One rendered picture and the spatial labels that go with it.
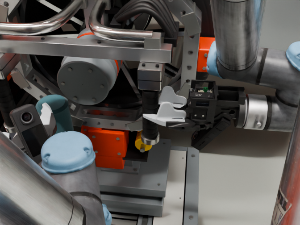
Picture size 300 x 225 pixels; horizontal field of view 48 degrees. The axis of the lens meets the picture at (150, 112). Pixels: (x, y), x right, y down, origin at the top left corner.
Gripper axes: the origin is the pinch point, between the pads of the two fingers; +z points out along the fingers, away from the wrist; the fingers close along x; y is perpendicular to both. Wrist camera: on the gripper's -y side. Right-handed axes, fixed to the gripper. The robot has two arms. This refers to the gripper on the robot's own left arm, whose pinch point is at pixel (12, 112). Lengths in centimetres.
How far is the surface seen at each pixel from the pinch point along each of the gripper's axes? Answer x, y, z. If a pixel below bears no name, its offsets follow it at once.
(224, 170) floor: 89, 82, 1
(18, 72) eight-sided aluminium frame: 9.8, 5.8, 24.9
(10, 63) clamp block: 3.7, -8.7, 5.4
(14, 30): 5.6, -17.0, 2.6
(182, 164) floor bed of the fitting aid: 70, 75, 12
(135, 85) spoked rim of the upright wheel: 40.4, 14.6, 9.4
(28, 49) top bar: 7.1, -13.0, 0.9
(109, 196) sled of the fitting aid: 30, 68, 14
